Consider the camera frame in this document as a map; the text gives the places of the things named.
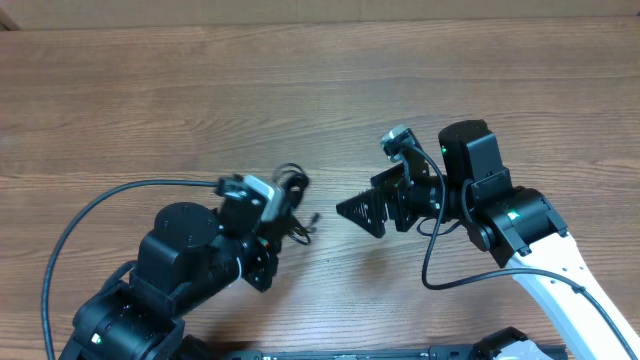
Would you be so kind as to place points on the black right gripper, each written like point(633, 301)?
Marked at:
point(375, 204)

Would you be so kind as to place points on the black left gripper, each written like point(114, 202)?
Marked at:
point(263, 243)

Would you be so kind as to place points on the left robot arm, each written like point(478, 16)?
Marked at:
point(191, 254)

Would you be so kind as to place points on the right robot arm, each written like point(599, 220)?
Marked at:
point(525, 235)

